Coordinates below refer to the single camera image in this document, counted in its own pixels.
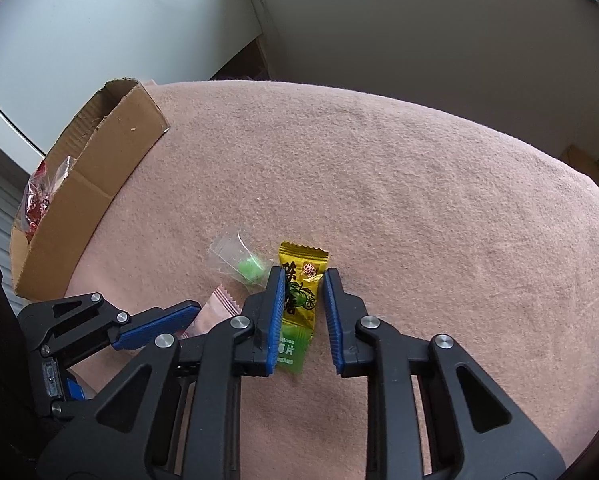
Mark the yellow candy packet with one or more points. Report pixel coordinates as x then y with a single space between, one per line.
304 267

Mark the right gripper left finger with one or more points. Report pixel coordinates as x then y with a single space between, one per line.
174 411

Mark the laundry basket under cabinet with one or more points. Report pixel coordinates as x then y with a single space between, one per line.
247 64

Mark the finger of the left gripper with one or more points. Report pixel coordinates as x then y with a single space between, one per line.
142 328

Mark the small green tablet candy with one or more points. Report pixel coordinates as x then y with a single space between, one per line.
230 253

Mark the white cabinet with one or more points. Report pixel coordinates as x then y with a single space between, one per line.
54 54

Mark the pink table cloth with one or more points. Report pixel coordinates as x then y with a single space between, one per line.
440 225

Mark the pink candy packet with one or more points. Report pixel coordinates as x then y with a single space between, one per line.
218 308

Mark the dark date snack bag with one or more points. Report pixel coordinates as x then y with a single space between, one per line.
38 195

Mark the cardboard box on floor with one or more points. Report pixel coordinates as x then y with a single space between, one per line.
581 161

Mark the green mint packet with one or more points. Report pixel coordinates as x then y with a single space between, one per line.
293 347

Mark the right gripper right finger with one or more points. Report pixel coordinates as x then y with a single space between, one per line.
433 412

